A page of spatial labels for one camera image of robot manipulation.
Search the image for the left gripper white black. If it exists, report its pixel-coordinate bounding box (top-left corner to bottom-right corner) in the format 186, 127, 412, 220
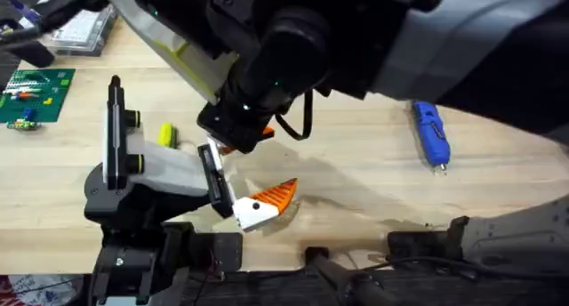
84, 130, 299, 232

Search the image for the yellow green toy vegetable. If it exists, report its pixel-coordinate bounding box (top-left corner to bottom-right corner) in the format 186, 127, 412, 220
156, 122, 180, 150

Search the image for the blue electric screwdriver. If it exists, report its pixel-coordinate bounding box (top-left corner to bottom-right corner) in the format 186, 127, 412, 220
410, 100, 452, 174

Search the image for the left wrist upright flat plate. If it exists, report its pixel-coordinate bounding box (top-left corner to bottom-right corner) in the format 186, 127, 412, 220
102, 74, 129, 192

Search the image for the clear plastic box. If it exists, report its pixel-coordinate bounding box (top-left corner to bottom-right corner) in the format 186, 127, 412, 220
41, 4, 118, 58

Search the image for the green board with toy blocks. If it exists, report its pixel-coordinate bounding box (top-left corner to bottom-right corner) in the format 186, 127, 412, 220
0, 68, 76, 131

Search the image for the black looped wrist cable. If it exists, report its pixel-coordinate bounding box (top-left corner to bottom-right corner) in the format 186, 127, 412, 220
274, 89, 315, 142

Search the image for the black rail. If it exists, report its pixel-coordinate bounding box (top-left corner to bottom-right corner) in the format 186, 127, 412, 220
177, 246, 569, 306

